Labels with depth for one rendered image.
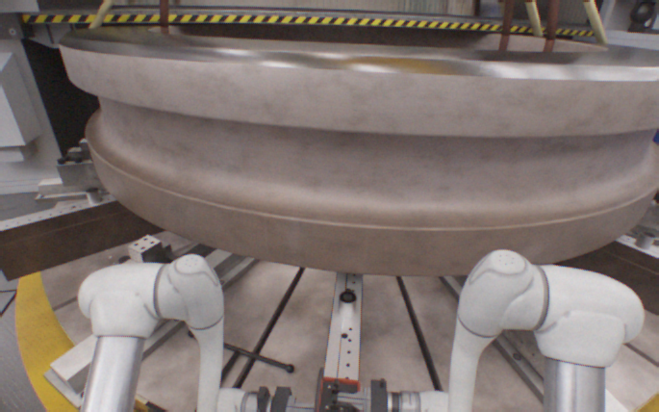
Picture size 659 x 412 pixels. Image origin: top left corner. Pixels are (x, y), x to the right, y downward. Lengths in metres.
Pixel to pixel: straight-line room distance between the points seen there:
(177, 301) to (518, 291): 0.72
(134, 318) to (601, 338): 0.94
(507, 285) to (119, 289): 0.82
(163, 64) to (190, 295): 0.99
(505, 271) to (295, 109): 0.89
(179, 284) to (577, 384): 0.82
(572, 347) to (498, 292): 0.16
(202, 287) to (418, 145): 0.99
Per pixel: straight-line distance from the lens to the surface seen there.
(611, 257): 2.92
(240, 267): 2.43
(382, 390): 1.21
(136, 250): 1.96
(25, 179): 5.24
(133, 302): 0.89
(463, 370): 0.94
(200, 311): 0.89
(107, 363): 0.91
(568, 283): 0.78
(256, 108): 1.34
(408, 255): 1.54
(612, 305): 0.81
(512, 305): 0.74
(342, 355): 1.50
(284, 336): 2.04
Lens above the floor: 1.89
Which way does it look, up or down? 30 degrees down
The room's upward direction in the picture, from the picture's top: 2 degrees clockwise
